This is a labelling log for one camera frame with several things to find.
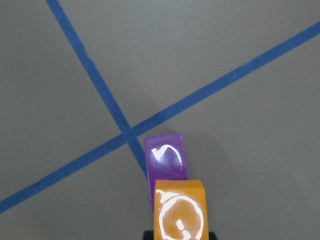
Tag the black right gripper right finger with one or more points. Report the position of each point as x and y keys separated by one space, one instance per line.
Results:
x=212 y=236

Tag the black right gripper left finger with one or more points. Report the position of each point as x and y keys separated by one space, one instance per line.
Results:
x=148 y=235

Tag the orange trapezoid block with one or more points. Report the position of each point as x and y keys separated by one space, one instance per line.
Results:
x=180 y=210

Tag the purple trapezoid block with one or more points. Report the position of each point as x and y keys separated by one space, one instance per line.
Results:
x=165 y=159

